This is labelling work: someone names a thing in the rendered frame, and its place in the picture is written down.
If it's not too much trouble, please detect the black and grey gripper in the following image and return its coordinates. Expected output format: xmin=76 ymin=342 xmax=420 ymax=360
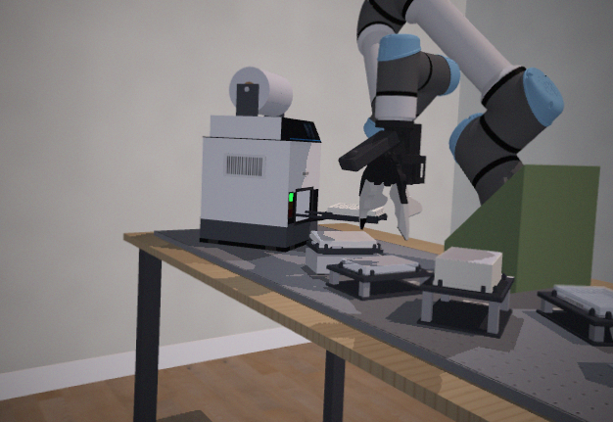
xmin=359 ymin=119 xmax=426 ymax=241

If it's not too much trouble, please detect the white button panel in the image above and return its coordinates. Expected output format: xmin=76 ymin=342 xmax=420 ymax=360
xmin=607 ymin=327 xmax=613 ymax=369

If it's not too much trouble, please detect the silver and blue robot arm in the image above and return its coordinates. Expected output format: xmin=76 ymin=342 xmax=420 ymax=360
xmin=338 ymin=0 xmax=564 ymax=205

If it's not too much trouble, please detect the dark grey rectangular frame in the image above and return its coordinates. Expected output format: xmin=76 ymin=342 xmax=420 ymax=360
xmin=536 ymin=290 xmax=613 ymax=347
xmin=325 ymin=262 xmax=434 ymax=301

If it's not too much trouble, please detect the light grey roll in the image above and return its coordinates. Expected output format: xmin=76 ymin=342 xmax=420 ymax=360
xmin=229 ymin=67 xmax=293 ymax=117

